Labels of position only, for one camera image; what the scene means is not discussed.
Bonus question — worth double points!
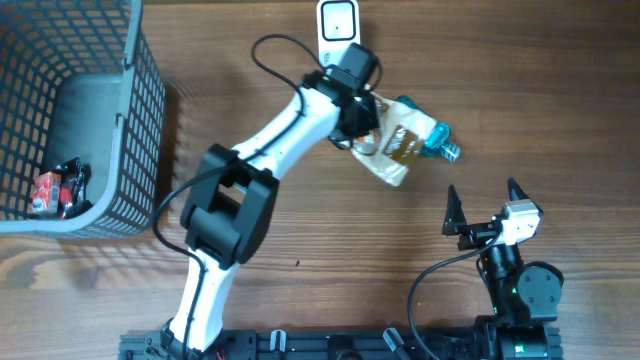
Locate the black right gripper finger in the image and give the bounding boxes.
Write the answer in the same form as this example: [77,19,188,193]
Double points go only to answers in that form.
[507,177,529,201]
[442,185,467,236]

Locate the beige snack pouch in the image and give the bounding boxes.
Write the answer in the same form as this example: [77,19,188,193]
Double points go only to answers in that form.
[351,93,437,187]

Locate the blue mouthwash bottle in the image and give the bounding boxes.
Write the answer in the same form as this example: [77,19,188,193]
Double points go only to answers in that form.
[383,121,461,164]

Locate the black red snack packet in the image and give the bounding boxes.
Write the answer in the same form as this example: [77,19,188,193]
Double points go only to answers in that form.
[53,157,93,220]

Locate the orange small box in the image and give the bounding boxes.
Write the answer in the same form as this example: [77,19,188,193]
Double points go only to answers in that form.
[32,172,62,215]

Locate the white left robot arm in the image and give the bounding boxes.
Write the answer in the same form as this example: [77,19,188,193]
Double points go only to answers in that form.
[159,65,376,359]

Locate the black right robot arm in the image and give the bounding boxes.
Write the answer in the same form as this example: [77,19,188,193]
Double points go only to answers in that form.
[442,178,564,359]

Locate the white barcode scanner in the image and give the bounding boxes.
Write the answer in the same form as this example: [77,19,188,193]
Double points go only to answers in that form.
[316,0,361,67]

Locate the grey plastic mesh basket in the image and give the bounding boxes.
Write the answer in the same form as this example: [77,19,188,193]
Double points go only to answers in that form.
[1,1,166,238]

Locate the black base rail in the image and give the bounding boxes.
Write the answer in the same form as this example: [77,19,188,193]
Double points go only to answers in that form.
[118,324,564,360]

